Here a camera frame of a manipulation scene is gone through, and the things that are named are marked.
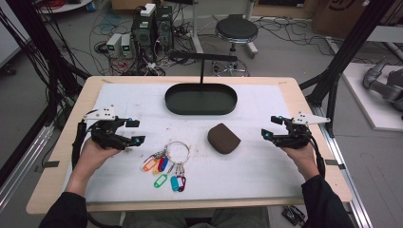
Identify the white box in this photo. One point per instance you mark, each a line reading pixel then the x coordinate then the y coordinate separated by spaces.
pixel 147 10

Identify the white power supply unit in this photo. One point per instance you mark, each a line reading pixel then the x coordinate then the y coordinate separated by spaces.
pixel 126 46
pixel 113 44

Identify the cardboard box with black logo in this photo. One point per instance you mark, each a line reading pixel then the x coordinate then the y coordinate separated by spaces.
pixel 335 19

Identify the black computer tower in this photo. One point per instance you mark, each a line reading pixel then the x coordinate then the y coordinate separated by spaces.
pixel 144 34
pixel 164 28

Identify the person's left hand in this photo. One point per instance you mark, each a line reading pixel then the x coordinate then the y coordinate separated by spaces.
pixel 93 160

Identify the white table mat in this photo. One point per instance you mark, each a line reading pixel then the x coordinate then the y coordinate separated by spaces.
pixel 253 177

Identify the black tape strip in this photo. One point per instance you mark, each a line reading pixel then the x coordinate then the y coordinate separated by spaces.
pixel 50 164
pixel 332 162

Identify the white desk leg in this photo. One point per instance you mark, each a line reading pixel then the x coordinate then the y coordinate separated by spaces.
pixel 252 47
pixel 195 28

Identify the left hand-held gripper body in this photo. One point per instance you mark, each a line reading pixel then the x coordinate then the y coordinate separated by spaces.
pixel 106 134

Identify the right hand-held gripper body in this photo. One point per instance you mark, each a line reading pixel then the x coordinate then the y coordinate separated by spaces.
pixel 296 137

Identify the aluminium rail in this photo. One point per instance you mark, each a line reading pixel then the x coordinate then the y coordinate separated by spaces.
pixel 348 177
pixel 28 155

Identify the black device on floor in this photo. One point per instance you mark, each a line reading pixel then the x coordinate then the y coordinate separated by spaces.
pixel 294 215

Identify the black oval tray with hanger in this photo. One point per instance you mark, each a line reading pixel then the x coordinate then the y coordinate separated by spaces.
pixel 199 101

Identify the brown pouch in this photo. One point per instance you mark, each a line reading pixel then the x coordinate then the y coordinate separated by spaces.
pixel 223 139

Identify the black frame post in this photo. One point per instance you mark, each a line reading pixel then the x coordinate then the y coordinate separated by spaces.
pixel 41 44
pixel 355 41

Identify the black round stool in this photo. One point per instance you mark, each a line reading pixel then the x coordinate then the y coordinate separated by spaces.
pixel 236 30

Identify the white platform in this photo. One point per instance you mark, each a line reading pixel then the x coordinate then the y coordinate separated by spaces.
pixel 364 104

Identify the person's right hand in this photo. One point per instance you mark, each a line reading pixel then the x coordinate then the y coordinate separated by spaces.
pixel 302 161

